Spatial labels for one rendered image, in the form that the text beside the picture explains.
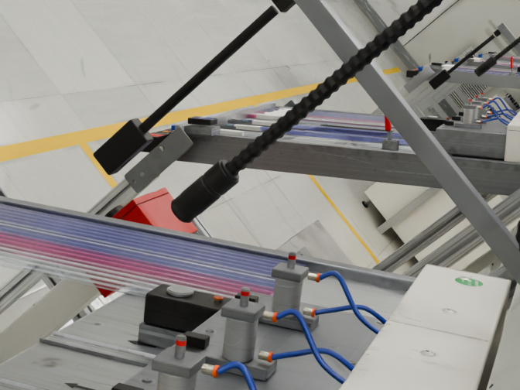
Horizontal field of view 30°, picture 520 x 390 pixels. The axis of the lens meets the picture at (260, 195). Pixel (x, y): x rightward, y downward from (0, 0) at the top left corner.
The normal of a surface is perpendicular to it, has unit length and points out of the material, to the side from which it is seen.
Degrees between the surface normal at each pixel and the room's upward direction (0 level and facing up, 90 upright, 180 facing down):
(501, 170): 90
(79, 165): 0
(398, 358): 43
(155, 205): 0
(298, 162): 90
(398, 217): 90
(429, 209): 90
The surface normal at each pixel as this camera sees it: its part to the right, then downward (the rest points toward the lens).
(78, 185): 0.73, -0.59
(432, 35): -0.32, 0.16
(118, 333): 0.11, -0.97
